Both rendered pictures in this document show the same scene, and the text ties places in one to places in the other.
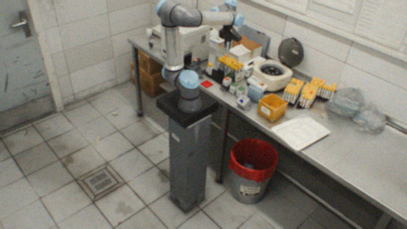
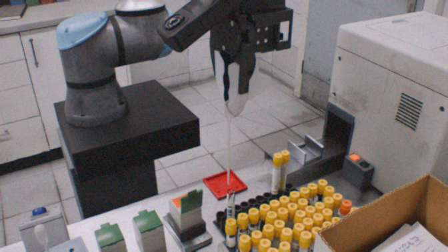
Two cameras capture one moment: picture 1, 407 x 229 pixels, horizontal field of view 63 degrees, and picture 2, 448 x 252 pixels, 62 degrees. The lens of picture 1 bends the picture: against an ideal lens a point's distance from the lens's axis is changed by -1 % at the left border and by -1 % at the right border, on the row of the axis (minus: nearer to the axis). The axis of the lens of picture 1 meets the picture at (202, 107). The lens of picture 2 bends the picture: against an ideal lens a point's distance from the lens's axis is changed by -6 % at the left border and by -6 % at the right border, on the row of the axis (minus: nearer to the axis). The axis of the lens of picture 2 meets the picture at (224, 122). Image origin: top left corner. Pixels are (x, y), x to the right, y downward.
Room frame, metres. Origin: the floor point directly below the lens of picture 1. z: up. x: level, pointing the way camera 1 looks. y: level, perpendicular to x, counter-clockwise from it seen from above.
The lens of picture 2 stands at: (2.21, -0.61, 1.40)
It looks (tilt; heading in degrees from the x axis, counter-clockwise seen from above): 31 degrees down; 105
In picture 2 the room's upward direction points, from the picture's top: straight up
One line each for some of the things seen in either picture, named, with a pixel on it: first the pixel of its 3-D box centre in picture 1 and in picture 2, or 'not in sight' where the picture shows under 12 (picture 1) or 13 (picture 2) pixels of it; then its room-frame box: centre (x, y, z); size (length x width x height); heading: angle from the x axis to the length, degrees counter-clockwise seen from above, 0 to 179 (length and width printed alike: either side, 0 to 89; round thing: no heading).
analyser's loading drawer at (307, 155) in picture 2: (193, 66); (312, 150); (2.21, 0.09, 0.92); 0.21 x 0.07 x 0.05; 45
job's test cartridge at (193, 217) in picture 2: (227, 83); (185, 214); (2.01, -0.16, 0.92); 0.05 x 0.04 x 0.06; 137
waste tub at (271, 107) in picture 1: (271, 107); not in sight; (1.75, -0.45, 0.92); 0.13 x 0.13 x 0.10; 42
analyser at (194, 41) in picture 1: (186, 41); (416, 104); (2.41, 0.16, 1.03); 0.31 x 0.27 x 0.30; 45
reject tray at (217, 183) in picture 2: (206, 84); (225, 184); (2.04, -0.02, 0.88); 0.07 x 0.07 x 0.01; 45
